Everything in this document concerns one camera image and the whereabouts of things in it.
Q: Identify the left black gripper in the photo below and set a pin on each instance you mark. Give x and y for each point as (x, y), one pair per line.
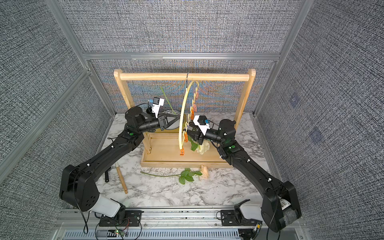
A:
(164, 122)

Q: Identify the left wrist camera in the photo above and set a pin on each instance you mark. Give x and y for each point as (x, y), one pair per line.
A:
(155, 105)

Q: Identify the white patterned plate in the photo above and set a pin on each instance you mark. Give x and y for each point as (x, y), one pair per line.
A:
(172, 119)

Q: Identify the small black scoop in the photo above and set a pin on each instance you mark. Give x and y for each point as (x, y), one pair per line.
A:
(107, 178)

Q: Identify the wooden clothes rack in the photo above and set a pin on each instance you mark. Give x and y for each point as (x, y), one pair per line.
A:
(162, 149)

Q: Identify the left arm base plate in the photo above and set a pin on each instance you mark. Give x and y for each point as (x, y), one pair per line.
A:
(125, 218)

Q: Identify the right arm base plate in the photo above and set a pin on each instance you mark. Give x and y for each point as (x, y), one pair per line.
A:
(234, 218)

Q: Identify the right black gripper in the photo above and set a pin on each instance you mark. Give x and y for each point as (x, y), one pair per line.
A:
(197, 137)

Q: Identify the wooden stick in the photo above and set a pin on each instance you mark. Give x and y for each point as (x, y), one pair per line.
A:
(121, 178)

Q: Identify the cream rose with stem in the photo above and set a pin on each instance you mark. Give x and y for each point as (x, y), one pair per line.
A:
(201, 149)

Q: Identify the peach rose with stem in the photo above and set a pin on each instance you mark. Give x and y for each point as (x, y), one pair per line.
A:
(187, 175)

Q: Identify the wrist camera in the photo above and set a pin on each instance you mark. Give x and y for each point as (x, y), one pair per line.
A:
(155, 105)
(202, 123)

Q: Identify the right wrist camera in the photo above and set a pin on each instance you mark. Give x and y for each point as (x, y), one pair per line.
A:
(202, 123)

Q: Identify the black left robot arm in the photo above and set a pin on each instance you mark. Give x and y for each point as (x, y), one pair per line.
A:
(78, 184)

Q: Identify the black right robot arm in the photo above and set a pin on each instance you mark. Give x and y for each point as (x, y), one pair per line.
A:
(280, 206)

